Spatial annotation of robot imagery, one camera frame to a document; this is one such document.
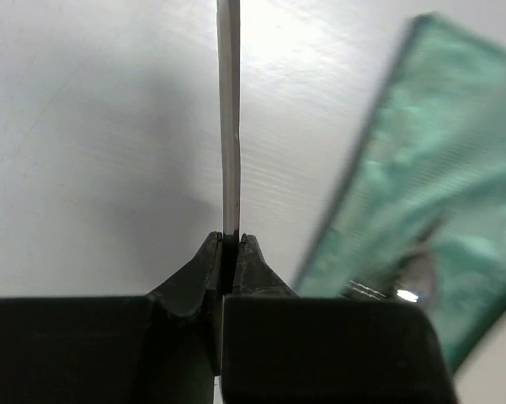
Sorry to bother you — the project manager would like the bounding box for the silver spoon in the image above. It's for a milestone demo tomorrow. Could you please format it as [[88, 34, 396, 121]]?
[[393, 248, 438, 310]]

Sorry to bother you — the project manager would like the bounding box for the green satin placemat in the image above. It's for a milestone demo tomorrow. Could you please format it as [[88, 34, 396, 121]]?
[[296, 13, 506, 369]]

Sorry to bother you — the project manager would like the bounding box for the silver fork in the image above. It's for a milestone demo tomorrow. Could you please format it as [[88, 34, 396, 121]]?
[[339, 279, 391, 301]]

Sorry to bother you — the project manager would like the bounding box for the silver slotted spatula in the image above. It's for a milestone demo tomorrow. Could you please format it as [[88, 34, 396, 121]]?
[[216, 0, 242, 237]]

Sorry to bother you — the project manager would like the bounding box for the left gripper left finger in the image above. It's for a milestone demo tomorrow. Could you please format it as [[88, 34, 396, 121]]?
[[0, 232, 221, 403]]

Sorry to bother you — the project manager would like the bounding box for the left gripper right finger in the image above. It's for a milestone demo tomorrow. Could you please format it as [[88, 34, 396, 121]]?
[[221, 235, 458, 403]]

